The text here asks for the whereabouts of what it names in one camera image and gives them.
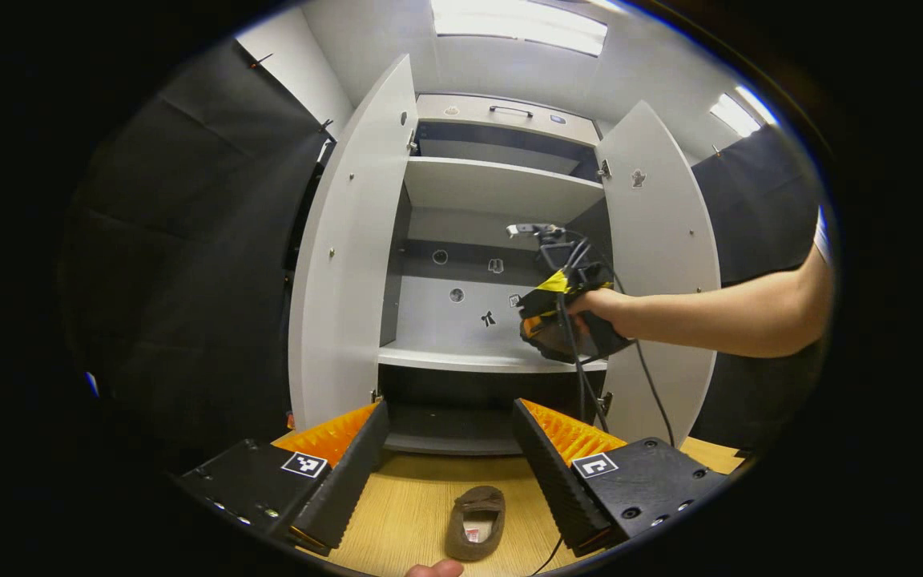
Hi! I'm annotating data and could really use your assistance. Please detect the grey cabinet door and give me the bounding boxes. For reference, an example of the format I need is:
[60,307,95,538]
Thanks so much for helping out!
[288,54,419,434]
[594,100,723,446]

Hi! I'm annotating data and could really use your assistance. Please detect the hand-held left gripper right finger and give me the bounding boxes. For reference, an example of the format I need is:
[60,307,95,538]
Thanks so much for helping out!
[511,398,731,559]

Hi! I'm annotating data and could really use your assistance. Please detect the brown fuzzy shoe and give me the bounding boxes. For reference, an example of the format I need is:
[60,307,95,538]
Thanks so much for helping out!
[445,485,507,562]

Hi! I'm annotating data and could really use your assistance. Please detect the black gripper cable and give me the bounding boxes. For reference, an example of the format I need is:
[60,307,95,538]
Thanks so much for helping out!
[530,232,677,576]

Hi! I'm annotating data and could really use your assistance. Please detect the black backdrop cloth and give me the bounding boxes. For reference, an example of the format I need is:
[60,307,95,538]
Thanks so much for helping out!
[61,36,334,474]
[690,124,827,454]

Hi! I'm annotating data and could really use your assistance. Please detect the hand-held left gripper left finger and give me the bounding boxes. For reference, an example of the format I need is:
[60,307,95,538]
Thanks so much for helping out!
[177,401,390,558]

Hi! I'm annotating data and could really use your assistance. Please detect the ceiling light panel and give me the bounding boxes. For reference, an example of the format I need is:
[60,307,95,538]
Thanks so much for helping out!
[708,84,779,139]
[429,0,608,57]

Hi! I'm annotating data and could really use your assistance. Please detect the white shirt sleeve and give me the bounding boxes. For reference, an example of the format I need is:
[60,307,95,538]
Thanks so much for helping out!
[812,207,835,265]

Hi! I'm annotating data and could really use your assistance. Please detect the grey shoe cabinet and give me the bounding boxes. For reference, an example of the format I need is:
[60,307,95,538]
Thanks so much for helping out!
[377,94,615,456]

